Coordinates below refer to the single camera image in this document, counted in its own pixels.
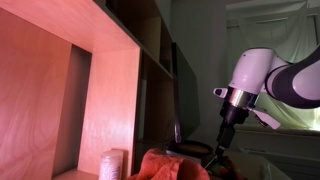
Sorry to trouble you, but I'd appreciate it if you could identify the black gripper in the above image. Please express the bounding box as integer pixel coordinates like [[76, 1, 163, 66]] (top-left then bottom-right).
[[203, 100, 250, 170]]

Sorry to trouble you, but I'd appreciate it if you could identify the orange terry towel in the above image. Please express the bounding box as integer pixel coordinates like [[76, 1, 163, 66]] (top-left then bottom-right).
[[126, 148, 212, 180]]

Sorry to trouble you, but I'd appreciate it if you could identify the dark round tray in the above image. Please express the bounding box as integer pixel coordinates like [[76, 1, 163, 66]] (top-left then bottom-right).
[[165, 139, 215, 160]]

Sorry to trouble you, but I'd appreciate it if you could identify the black computer monitor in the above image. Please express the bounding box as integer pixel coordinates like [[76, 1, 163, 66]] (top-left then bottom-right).
[[171, 41, 202, 144]]

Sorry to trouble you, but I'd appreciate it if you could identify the pale pink cylindrical roll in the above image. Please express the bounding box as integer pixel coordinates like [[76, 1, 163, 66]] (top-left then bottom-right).
[[99, 148, 125, 180]]

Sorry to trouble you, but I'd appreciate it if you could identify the white hanging sheet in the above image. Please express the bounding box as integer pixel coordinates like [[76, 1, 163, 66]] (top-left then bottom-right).
[[226, 0, 320, 132]]

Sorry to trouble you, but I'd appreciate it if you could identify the light wooden shelf unit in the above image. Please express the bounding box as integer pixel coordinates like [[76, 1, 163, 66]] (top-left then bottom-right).
[[0, 0, 178, 180]]

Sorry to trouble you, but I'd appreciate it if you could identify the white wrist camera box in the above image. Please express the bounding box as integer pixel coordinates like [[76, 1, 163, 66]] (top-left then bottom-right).
[[250, 108, 282, 131]]

